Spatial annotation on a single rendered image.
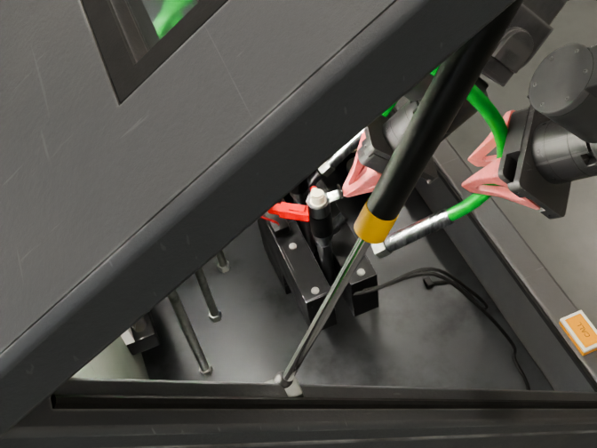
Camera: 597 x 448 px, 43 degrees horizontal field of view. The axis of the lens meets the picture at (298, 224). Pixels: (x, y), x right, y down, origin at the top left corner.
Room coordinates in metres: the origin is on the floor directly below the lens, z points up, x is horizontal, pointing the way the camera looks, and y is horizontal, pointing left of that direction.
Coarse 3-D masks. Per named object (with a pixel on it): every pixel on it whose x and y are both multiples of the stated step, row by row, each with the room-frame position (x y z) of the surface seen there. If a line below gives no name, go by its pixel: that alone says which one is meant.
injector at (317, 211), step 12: (324, 204) 0.57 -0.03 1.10; (312, 216) 0.57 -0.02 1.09; (324, 216) 0.57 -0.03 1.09; (336, 216) 0.59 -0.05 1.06; (312, 228) 0.57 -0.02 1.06; (324, 228) 0.57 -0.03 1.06; (336, 228) 0.58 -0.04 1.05; (324, 240) 0.57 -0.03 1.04; (324, 252) 0.57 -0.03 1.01; (324, 264) 0.57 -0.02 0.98
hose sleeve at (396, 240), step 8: (432, 216) 0.48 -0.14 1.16; (440, 216) 0.48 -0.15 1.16; (448, 216) 0.47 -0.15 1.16; (416, 224) 0.49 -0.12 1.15; (424, 224) 0.48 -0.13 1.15; (432, 224) 0.48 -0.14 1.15; (440, 224) 0.47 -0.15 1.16; (448, 224) 0.47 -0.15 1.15; (400, 232) 0.49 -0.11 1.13; (408, 232) 0.48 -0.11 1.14; (416, 232) 0.48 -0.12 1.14; (424, 232) 0.47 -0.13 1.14; (432, 232) 0.47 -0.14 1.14; (392, 240) 0.48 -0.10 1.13; (400, 240) 0.48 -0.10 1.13; (408, 240) 0.48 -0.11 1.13; (392, 248) 0.48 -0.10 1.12
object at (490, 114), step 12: (432, 72) 0.48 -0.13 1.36; (468, 96) 0.47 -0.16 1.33; (480, 96) 0.47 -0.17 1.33; (480, 108) 0.47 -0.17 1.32; (492, 108) 0.47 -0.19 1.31; (492, 120) 0.47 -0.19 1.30; (492, 132) 0.47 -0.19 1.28; (504, 132) 0.47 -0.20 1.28; (504, 144) 0.46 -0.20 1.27; (456, 204) 0.48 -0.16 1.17; (468, 204) 0.47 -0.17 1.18; (480, 204) 0.47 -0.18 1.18; (456, 216) 0.47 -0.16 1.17
